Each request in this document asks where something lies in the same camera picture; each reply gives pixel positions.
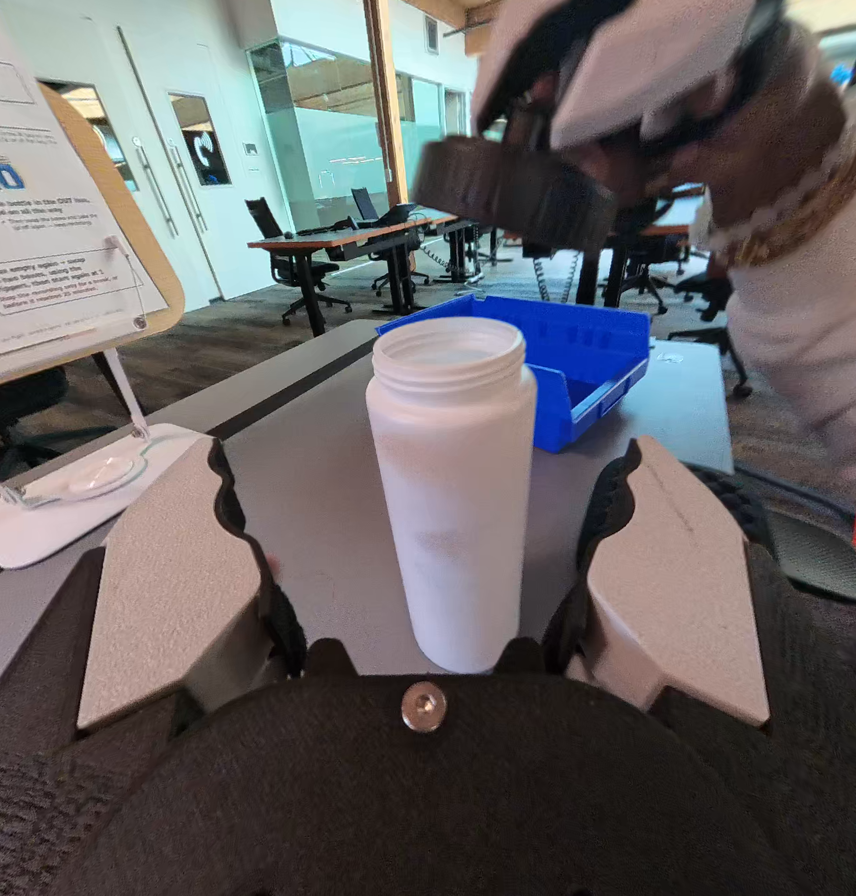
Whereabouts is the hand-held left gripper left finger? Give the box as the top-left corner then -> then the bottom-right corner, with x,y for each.
77,437 -> 307,732

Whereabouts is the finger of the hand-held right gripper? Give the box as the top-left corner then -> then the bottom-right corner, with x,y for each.
471,0 -> 572,135
550,0 -> 759,151

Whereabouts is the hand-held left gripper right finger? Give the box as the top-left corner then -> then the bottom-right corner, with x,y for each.
542,435 -> 772,728

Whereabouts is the white plastic bottle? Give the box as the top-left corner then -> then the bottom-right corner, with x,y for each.
366,316 -> 538,674

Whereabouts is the blue plastic bin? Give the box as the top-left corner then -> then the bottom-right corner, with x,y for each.
375,294 -> 651,455

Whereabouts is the person's right hand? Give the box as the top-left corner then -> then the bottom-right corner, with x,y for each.
575,21 -> 850,235

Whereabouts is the wooden desk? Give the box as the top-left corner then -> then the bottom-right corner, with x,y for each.
575,183 -> 709,309
248,210 -> 458,338

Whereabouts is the black office chair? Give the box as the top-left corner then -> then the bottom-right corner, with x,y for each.
244,197 -> 353,326
351,188 -> 432,296
669,255 -> 754,400

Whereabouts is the white door with window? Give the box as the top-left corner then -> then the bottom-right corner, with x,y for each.
29,21 -> 184,330
120,28 -> 257,302

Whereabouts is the wooden instruction board stand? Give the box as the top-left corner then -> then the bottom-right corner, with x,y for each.
0,0 -> 213,569

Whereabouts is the white bead bracelet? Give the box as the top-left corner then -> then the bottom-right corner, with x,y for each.
704,105 -> 856,246

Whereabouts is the wooden support post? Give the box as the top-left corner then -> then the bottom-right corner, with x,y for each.
363,0 -> 411,207

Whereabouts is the gold bracelet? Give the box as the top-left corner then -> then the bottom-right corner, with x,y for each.
722,150 -> 856,270

